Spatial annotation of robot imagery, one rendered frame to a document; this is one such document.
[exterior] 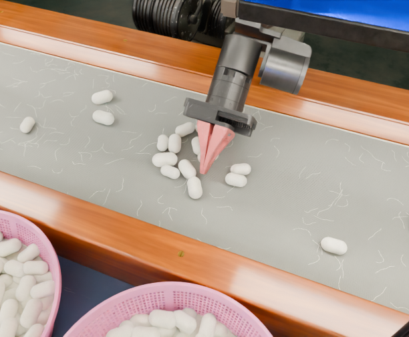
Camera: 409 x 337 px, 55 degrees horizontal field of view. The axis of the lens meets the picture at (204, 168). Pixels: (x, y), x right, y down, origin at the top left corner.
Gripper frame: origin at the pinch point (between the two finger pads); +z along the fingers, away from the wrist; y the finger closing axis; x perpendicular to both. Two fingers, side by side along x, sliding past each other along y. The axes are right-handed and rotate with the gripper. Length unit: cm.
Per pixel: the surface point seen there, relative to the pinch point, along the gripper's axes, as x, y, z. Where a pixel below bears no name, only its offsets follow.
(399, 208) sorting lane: 4.2, 28.2, -2.9
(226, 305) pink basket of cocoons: -12.3, 10.2, 13.5
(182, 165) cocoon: -0.4, -3.3, 0.6
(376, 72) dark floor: 157, 35, -66
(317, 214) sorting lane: 0.9, 17.4, 1.3
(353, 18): -27.2, 13.6, -14.9
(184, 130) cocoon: 4.5, -6.3, -4.8
